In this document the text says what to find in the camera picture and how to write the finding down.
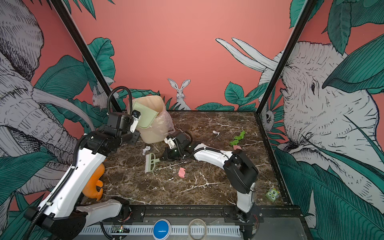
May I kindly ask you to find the pale green dustpan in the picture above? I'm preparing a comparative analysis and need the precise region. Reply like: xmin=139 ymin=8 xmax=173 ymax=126
xmin=133 ymin=102 xmax=159 ymax=129

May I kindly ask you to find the small circuit board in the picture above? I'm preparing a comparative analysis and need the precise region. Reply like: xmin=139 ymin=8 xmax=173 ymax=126
xmin=111 ymin=225 xmax=131 ymax=235

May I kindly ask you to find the pale green hand brush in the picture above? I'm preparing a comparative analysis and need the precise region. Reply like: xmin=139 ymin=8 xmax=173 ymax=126
xmin=145 ymin=153 xmax=160 ymax=173

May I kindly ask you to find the black left frame post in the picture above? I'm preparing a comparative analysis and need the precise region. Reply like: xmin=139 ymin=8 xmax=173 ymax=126
xmin=50 ymin=0 xmax=112 ymax=96

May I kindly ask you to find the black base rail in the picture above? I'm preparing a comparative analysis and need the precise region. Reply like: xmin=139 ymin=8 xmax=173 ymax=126
xmin=64 ymin=204 xmax=304 ymax=224

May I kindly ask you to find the cream trash bin with bag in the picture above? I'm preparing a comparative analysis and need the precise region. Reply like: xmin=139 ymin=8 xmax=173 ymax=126
xmin=133 ymin=96 xmax=175 ymax=144

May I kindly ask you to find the green paper scrap far right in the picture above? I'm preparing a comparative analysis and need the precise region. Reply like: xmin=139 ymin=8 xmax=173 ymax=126
xmin=230 ymin=131 xmax=246 ymax=146

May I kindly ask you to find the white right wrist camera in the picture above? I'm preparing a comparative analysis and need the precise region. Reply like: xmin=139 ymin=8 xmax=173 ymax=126
xmin=164 ymin=136 xmax=177 ymax=150

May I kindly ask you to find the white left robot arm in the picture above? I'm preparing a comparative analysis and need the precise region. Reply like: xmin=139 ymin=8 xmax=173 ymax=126
xmin=23 ymin=86 xmax=141 ymax=240

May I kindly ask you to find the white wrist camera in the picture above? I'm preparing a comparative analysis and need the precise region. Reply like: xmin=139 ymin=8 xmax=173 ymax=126
xmin=130 ymin=110 xmax=141 ymax=133
xmin=164 ymin=136 xmax=177 ymax=150

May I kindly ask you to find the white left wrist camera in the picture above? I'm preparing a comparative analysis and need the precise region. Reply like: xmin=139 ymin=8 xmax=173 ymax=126
xmin=130 ymin=110 xmax=141 ymax=133

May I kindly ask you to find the black frame post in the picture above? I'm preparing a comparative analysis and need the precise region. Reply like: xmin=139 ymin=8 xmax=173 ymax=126
xmin=50 ymin=0 xmax=112 ymax=96
xmin=256 ymin=0 xmax=317 ymax=116

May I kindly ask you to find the black right frame post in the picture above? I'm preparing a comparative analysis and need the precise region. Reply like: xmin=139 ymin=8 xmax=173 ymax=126
xmin=256 ymin=0 xmax=317 ymax=116

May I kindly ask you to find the small green toy figure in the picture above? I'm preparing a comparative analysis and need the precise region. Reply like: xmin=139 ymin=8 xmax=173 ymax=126
xmin=266 ymin=188 xmax=281 ymax=202

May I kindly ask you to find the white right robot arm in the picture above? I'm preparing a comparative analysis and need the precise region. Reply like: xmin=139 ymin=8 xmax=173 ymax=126
xmin=161 ymin=131 xmax=259 ymax=223

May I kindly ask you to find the orange duck toy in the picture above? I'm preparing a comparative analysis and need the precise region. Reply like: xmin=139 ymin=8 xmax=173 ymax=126
xmin=82 ymin=163 xmax=105 ymax=201

